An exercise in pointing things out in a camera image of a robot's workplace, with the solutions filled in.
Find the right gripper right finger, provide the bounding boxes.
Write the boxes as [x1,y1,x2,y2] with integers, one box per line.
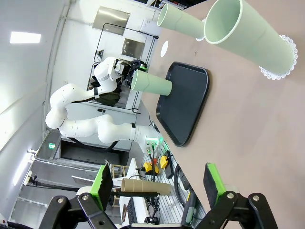
[188,162,278,229]

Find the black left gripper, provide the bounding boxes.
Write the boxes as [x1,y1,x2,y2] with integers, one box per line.
[120,59,147,89]

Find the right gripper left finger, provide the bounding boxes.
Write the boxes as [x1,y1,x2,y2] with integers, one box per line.
[35,164,124,229]

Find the pale green plastic cup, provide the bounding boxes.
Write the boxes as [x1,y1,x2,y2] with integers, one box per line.
[130,70,173,97]
[203,0,294,76]
[156,3,206,39]

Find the wooden shoe shelf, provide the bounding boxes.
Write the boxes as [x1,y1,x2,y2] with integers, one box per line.
[111,164,131,178]

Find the black grey handheld pendant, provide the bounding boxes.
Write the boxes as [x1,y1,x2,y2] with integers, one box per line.
[182,189,200,226]

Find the dark hanging garments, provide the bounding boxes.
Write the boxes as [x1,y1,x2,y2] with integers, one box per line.
[91,76,122,107]

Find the black metal clothes rack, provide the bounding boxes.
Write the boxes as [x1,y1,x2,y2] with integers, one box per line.
[91,22,160,115]

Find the brown cardboard tube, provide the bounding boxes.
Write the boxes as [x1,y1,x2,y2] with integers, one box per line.
[120,178,173,196]

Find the black flat controller box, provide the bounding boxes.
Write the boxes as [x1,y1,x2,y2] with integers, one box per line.
[166,162,175,179]

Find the slatted aluminium mounting platform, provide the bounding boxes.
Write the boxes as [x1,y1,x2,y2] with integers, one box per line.
[133,143,207,229]

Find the white floor appliance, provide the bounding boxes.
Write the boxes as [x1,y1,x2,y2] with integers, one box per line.
[140,18,163,37]

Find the black plastic serving tray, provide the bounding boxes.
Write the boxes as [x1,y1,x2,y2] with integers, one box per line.
[155,61,211,147]

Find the ceiling light panel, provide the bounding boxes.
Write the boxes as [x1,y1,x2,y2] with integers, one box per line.
[10,31,42,44]

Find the grey metal wall box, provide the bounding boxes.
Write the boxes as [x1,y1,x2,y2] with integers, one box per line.
[122,38,146,58]

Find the thick black cable loop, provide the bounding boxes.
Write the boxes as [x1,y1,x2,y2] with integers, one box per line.
[173,164,191,208]

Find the black left arm hose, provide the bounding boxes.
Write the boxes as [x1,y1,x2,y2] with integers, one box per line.
[59,94,120,153]

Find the large steel wall panel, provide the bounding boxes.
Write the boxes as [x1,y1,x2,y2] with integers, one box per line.
[92,6,131,31]

